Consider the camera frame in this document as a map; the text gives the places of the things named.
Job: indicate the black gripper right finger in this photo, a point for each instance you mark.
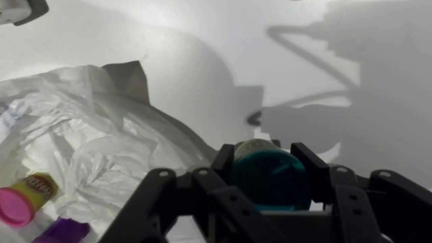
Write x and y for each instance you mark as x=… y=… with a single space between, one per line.
x=355 y=202

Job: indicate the white crumpled plastic bag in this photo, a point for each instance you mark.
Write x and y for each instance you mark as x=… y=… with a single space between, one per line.
x=89 y=135

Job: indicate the yellow tub pink lid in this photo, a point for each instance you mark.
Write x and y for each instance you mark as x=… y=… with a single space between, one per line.
x=24 y=199

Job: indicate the yellow tub teal lid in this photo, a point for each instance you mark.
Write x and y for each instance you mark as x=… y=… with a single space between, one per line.
x=270 y=177

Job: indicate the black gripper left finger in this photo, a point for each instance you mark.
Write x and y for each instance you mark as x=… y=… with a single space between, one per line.
x=211 y=197

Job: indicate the small purple tub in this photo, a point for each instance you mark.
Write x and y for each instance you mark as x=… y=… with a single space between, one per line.
x=62 y=229

